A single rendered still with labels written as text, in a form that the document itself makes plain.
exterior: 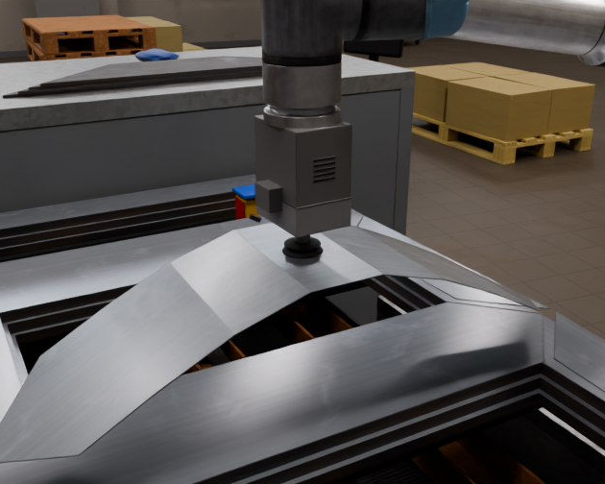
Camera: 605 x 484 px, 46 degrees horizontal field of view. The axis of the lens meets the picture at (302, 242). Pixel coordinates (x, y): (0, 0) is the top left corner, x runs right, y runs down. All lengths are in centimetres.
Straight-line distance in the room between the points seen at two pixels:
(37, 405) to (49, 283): 42
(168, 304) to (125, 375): 9
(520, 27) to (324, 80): 30
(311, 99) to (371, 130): 110
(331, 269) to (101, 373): 24
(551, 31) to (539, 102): 418
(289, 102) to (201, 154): 91
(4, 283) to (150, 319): 46
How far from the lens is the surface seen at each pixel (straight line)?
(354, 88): 171
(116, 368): 70
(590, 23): 93
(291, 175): 67
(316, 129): 67
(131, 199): 146
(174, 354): 66
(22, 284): 114
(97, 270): 115
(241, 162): 161
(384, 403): 81
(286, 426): 77
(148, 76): 161
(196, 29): 1075
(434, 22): 70
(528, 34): 90
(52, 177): 149
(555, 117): 524
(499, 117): 495
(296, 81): 66
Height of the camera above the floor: 132
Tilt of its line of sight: 22 degrees down
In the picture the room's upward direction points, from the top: straight up
